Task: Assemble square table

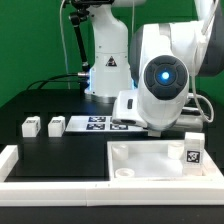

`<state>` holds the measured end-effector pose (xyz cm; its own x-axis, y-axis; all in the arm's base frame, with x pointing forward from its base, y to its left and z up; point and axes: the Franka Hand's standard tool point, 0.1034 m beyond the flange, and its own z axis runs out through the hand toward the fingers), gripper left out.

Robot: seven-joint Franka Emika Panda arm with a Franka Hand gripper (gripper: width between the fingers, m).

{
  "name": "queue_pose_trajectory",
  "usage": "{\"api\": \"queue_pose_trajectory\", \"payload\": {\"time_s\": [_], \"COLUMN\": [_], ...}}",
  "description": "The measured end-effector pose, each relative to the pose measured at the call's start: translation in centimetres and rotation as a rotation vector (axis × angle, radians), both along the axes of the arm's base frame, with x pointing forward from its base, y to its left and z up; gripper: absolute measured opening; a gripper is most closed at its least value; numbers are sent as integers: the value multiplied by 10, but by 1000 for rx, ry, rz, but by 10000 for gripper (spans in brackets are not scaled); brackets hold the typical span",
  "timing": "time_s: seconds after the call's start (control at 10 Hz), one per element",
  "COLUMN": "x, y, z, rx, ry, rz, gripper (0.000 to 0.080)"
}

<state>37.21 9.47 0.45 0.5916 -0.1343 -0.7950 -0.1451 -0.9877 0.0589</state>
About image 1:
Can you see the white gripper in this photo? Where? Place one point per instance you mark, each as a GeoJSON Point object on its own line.
{"type": "Point", "coordinates": [150, 113]}

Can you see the white square tabletop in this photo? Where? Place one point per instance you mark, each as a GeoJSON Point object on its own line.
{"type": "Point", "coordinates": [157, 160]}

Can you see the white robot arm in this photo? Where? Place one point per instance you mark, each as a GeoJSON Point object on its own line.
{"type": "Point", "coordinates": [151, 78]}

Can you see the white marker plate with tags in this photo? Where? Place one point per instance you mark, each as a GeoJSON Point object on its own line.
{"type": "Point", "coordinates": [98, 124]}

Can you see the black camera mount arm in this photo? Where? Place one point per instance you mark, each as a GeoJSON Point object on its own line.
{"type": "Point", "coordinates": [81, 15]}

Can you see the white U-shaped fence wall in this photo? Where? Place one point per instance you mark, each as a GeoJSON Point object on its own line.
{"type": "Point", "coordinates": [101, 193]}

